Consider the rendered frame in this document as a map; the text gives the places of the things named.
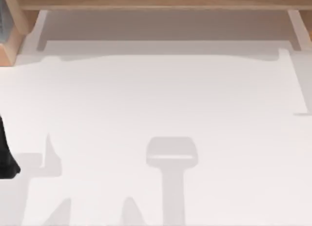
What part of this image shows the wooden cupboard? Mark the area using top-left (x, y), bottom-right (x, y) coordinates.
top-left (9, 0), bottom-right (312, 41)

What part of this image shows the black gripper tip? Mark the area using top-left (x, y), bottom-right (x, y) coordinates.
top-left (0, 116), bottom-right (21, 180)

